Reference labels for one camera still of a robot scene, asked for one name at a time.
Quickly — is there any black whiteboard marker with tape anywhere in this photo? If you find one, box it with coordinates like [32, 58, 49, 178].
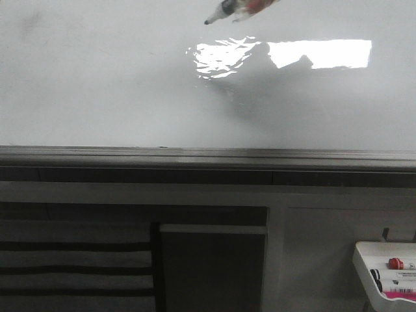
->
[204, 0, 278, 25]

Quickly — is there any dark cabinet panel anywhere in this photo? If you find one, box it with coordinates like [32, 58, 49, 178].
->
[162, 225, 266, 311]

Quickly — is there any black and grey slatted rack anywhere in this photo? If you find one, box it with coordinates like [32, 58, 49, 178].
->
[1, 202, 166, 311]

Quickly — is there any black capped marker in tray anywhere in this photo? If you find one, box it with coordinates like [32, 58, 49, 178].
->
[369, 268, 416, 283]

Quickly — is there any white plastic marker tray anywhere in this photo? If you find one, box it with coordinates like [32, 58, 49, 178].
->
[353, 241, 415, 311]

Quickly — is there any red capped marker in tray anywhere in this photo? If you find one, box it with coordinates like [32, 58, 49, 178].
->
[387, 257, 416, 270]

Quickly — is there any white whiteboard with grey frame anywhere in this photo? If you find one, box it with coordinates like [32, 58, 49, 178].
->
[1, 1, 415, 188]

